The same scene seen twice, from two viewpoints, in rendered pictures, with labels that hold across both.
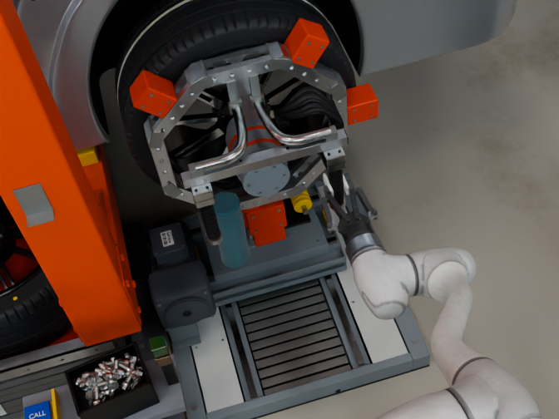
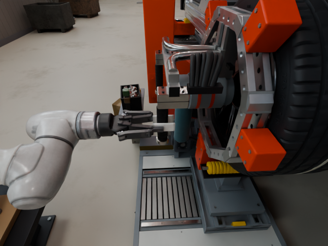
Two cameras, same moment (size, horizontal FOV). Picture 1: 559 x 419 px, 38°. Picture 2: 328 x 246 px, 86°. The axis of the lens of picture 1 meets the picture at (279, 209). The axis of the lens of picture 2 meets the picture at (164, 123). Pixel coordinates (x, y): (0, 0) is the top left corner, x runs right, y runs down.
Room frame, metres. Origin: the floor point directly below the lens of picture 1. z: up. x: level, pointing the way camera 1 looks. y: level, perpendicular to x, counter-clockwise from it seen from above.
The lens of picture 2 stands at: (1.42, -0.60, 1.19)
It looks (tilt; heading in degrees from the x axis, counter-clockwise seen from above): 39 degrees down; 96
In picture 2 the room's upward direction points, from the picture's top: straight up
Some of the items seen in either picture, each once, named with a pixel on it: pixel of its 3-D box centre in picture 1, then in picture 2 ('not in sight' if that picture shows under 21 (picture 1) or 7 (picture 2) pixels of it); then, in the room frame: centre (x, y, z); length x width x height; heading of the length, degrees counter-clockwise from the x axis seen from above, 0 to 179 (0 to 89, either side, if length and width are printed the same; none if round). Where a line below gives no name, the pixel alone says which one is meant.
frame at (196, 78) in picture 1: (250, 135); (219, 90); (1.58, 0.05, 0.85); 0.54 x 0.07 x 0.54; 99
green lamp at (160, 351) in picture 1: (159, 346); (126, 92); (1.08, 0.36, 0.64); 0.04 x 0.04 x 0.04; 9
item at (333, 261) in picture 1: (264, 243); (223, 187); (1.74, 0.07, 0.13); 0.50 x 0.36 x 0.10; 99
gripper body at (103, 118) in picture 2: (355, 228); (115, 124); (1.22, -0.18, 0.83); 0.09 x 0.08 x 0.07; 9
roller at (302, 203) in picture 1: (292, 178); (234, 166); (1.69, -0.06, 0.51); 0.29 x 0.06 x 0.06; 9
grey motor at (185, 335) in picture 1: (178, 272); (198, 141); (1.58, 0.36, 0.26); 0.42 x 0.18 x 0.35; 9
